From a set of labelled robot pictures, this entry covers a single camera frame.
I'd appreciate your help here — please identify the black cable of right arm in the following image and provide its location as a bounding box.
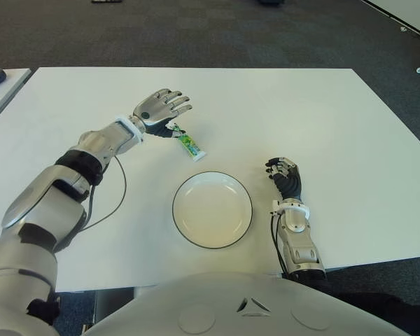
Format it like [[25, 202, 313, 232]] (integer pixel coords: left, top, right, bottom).
[[271, 212, 292, 274]]

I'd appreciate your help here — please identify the white plate with black rim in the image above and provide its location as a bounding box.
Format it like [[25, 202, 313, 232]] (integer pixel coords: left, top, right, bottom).
[[171, 171, 255, 250]]

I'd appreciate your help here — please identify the white table with black edge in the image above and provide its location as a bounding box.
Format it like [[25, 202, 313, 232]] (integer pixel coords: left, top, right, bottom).
[[360, 0, 420, 39]]

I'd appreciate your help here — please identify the silver robot torso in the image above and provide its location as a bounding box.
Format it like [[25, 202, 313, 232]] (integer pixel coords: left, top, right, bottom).
[[80, 271, 412, 336]]

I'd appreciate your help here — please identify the robot left hand silver black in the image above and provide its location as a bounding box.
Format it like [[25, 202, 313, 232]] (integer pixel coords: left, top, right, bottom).
[[132, 88, 193, 139]]

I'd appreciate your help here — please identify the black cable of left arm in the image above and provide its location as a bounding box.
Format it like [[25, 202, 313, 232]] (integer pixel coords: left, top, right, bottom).
[[54, 157, 128, 253]]

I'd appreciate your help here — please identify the robot right hand silver black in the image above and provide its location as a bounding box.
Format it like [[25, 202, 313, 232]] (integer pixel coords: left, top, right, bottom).
[[265, 156, 303, 202]]

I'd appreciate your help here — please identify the green white toothpaste tube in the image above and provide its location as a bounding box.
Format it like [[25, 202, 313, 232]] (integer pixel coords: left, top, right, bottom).
[[166, 122, 207, 163]]

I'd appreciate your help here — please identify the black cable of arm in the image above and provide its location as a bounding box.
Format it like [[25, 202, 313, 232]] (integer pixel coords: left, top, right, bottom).
[[54, 157, 128, 253], [271, 212, 292, 274]]

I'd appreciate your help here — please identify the white side table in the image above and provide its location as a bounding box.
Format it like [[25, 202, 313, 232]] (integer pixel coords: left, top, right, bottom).
[[0, 68, 32, 130]]

